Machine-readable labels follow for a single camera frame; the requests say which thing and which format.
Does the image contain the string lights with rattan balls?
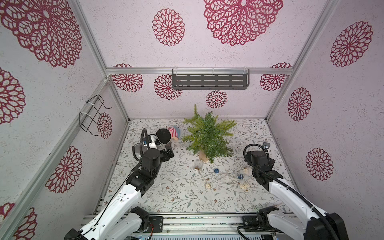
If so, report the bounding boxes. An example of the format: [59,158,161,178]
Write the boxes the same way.
[193,161,256,192]

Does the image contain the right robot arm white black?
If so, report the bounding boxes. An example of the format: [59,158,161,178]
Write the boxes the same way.
[243,148,349,240]

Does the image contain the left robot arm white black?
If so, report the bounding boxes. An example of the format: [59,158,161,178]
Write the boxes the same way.
[64,149,174,240]

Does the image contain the small green christmas tree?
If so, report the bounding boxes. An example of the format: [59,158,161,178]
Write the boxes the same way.
[182,106,237,164]

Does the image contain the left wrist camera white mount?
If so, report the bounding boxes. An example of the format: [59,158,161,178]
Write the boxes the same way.
[143,135,158,149]

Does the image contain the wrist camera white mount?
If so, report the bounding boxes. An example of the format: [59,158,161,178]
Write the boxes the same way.
[143,135,158,149]
[262,142,271,152]

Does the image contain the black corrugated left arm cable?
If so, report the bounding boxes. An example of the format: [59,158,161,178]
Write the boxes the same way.
[131,128,150,163]

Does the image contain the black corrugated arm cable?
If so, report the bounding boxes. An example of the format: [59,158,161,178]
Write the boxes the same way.
[131,128,150,163]
[242,143,340,240]

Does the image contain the grey slotted wall shelf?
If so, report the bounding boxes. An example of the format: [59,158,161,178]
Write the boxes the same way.
[171,69,250,90]

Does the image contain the black wire wall basket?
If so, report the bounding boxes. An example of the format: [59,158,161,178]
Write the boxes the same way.
[78,95,111,137]

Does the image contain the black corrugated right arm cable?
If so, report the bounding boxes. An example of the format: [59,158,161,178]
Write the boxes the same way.
[242,143,340,240]

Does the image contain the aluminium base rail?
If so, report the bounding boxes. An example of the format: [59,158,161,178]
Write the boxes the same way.
[126,213,291,240]

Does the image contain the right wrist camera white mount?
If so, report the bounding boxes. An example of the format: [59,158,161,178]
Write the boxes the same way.
[262,142,271,152]

